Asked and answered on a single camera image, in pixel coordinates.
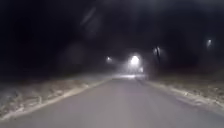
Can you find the pole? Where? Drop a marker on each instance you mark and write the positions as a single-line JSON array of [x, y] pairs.
[[157, 53]]

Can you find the grey asphalt road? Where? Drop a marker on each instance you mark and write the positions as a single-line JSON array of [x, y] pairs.
[[120, 106]]

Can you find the pale grass verge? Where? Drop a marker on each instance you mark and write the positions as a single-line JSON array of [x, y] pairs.
[[30, 95], [196, 88]]

